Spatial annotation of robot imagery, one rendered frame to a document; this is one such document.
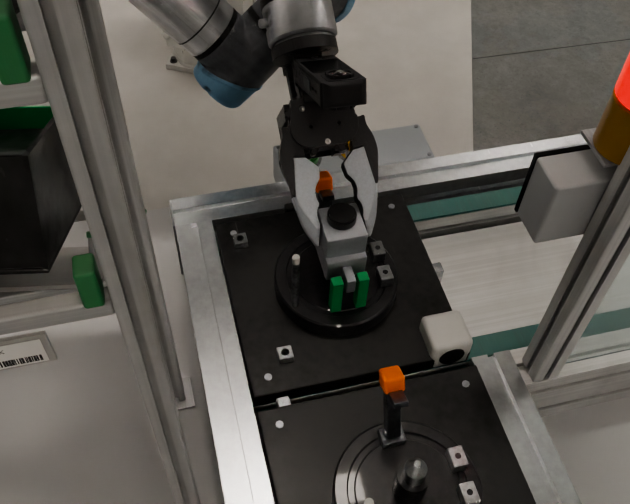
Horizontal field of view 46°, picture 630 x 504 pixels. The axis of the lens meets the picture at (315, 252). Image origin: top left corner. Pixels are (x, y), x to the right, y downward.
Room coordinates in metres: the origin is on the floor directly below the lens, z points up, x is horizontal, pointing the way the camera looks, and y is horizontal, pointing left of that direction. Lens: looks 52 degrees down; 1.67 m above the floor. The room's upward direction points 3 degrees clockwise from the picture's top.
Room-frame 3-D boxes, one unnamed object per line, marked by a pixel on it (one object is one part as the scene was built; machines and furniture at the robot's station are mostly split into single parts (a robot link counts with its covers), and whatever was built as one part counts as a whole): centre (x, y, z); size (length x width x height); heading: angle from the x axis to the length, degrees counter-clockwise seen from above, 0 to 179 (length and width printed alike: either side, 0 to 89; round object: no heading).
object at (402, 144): (0.74, -0.05, 0.93); 0.21 x 0.07 x 0.06; 107
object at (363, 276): (0.47, -0.05, 1.01); 0.01 x 0.01 x 0.05; 17
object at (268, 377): (0.51, -0.03, 0.96); 0.24 x 0.24 x 0.02; 17
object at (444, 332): (0.44, -0.15, 0.97); 0.05 x 0.05 x 0.04; 17
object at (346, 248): (0.50, -0.03, 1.06); 0.08 x 0.04 x 0.07; 17
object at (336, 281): (0.46, -0.02, 1.01); 0.01 x 0.01 x 0.05; 17
